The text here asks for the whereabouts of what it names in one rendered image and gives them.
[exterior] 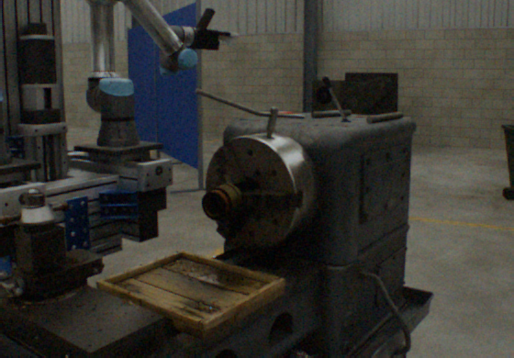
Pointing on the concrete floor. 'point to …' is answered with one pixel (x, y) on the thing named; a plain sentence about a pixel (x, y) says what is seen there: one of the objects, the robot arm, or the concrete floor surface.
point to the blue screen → (168, 95)
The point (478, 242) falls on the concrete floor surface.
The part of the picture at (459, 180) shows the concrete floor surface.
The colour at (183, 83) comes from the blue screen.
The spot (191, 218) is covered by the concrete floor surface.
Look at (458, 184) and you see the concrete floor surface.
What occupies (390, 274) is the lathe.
